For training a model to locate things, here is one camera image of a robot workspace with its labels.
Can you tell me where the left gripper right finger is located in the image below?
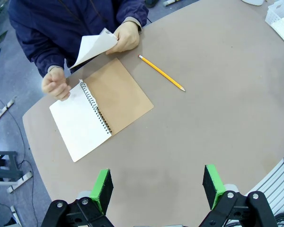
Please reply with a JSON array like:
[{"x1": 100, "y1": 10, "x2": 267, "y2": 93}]
[{"x1": 198, "y1": 164, "x2": 279, "y2": 227}]

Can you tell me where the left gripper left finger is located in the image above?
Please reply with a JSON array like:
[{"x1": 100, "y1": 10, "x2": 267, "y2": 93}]
[{"x1": 40, "y1": 168, "x2": 115, "y2": 227}]

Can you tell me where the spiral notebook brown cover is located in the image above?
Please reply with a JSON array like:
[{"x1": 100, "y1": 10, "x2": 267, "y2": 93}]
[{"x1": 49, "y1": 58, "x2": 155, "y2": 163}]

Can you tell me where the yellow pencil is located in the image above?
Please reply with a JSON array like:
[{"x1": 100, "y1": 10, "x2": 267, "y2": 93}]
[{"x1": 138, "y1": 54, "x2": 186, "y2": 93}]

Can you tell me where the torn white paper sheet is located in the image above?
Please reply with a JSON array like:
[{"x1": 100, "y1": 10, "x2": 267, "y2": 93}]
[{"x1": 69, "y1": 27, "x2": 119, "y2": 70}]

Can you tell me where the person left forearm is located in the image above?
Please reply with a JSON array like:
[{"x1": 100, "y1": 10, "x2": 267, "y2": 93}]
[{"x1": 118, "y1": 0, "x2": 150, "y2": 33}]

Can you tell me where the person right forearm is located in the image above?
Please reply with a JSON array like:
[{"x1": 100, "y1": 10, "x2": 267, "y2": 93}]
[{"x1": 15, "y1": 30, "x2": 65, "y2": 78}]

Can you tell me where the grey slatted robot base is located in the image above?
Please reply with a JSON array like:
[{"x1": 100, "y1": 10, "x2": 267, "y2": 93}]
[{"x1": 245, "y1": 146, "x2": 284, "y2": 227}]

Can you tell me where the person right hand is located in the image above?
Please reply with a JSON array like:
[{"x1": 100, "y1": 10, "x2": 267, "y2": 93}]
[{"x1": 41, "y1": 67, "x2": 72, "y2": 102}]

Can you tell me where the person left hand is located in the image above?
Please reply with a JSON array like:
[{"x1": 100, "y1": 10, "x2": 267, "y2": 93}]
[{"x1": 106, "y1": 21, "x2": 141, "y2": 55}]

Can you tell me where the white table foot bar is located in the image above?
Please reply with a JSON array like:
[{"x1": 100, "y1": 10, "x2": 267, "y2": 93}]
[
  {"x1": 0, "y1": 96, "x2": 17, "y2": 124},
  {"x1": 7, "y1": 171, "x2": 34, "y2": 194}
]

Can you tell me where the grey step stool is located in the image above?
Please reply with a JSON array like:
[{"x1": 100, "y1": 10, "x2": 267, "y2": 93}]
[{"x1": 0, "y1": 151, "x2": 25, "y2": 186}]

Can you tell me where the person torso purple jacket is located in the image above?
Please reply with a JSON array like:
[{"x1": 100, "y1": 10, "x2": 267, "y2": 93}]
[{"x1": 8, "y1": 0, "x2": 150, "y2": 78}]

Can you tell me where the white plastic mesh basket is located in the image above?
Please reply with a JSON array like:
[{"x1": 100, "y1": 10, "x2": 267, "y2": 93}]
[{"x1": 265, "y1": 0, "x2": 284, "y2": 52}]

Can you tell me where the white cylindrical bin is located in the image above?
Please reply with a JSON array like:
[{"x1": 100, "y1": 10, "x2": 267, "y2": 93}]
[{"x1": 241, "y1": 0, "x2": 265, "y2": 6}]

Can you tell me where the black floor cable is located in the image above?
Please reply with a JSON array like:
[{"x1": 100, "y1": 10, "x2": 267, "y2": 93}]
[{"x1": 0, "y1": 91, "x2": 36, "y2": 213}]

